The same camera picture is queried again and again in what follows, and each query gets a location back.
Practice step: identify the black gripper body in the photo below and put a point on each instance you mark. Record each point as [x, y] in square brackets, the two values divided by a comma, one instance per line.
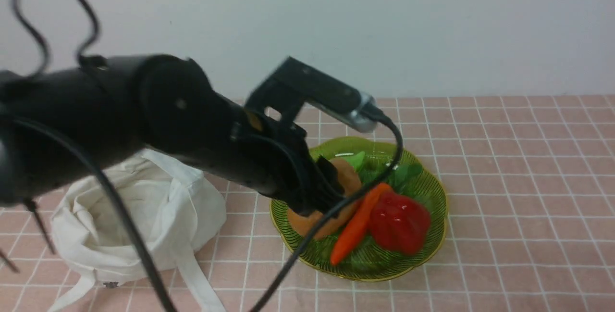
[272, 158]

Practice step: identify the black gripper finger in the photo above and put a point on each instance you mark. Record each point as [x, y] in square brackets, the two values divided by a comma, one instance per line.
[328, 190]

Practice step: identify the brown potato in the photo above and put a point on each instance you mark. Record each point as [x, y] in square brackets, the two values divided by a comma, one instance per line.
[347, 177]
[303, 224]

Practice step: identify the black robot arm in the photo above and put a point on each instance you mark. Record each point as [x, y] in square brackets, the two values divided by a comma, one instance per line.
[161, 103]

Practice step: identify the white cloth tote bag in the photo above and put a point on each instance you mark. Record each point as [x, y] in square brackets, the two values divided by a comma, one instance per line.
[175, 208]

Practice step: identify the green cucumber toy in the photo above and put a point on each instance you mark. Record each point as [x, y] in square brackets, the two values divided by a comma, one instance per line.
[356, 160]

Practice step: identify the brown potato on plate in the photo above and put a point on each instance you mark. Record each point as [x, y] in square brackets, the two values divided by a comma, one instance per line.
[303, 224]

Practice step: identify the orange carrot toy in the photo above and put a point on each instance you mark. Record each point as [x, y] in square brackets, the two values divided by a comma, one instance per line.
[358, 227]

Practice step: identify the green glass plate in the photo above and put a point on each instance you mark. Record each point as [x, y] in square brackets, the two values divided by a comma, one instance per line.
[370, 262]

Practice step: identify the red bell pepper toy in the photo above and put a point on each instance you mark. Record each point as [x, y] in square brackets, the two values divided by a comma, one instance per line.
[399, 223]

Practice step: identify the pink checkered tablecloth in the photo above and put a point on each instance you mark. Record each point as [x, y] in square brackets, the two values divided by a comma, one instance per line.
[530, 185]

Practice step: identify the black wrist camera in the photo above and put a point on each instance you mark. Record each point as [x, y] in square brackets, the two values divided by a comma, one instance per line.
[293, 84]

